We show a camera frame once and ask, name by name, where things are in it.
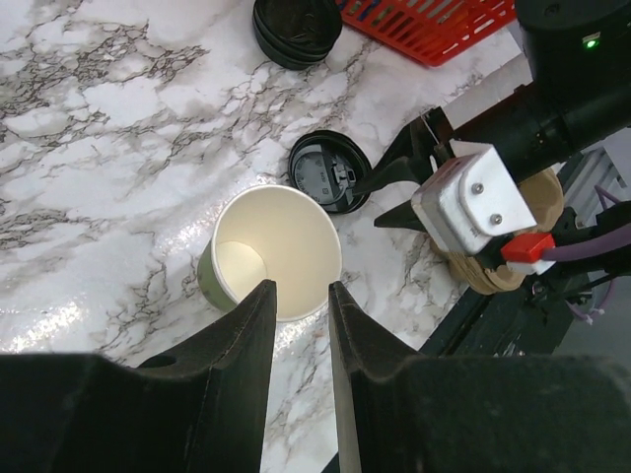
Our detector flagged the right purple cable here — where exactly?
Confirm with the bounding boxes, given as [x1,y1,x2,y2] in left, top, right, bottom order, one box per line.
[539,184,631,326]

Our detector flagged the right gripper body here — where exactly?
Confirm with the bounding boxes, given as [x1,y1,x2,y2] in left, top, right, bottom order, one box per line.
[408,103,499,183]

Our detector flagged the cardboard cup carrier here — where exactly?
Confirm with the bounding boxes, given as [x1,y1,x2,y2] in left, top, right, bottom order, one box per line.
[428,166,566,297]

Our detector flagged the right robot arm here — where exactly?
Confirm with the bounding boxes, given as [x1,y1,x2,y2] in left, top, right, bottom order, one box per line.
[355,1,630,237]

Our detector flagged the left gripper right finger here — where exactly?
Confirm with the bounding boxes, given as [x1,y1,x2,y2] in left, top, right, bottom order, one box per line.
[328,282,630,472]

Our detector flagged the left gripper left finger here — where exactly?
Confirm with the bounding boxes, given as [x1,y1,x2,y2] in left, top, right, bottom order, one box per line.
[1,280,276,472]

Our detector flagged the stack of black lids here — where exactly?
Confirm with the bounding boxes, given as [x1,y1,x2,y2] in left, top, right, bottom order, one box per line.
[252,0,342,71]

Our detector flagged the red plastic basket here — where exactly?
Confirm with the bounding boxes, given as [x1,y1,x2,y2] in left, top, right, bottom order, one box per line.
[335,0,516,67]

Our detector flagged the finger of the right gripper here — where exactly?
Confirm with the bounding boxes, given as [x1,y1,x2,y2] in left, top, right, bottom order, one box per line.
[353,122,434,196]
[374,200,424,231]

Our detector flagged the black coffee lid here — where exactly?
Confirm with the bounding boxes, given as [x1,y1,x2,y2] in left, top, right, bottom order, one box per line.
[288,130,372,215]

